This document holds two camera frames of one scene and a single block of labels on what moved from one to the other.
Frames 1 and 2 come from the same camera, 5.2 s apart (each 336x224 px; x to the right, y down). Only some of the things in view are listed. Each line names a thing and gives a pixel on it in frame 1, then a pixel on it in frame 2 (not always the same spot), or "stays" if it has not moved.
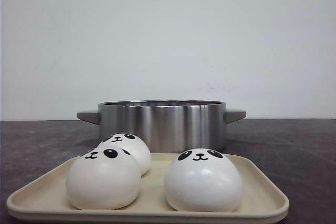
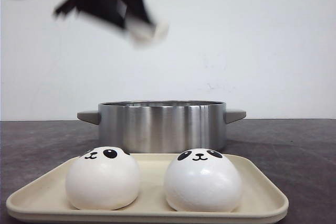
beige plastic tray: (261, 198) stays
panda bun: (104, 179) stays
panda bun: (203, 180) stays
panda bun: (134, 144) -> (144, 34)
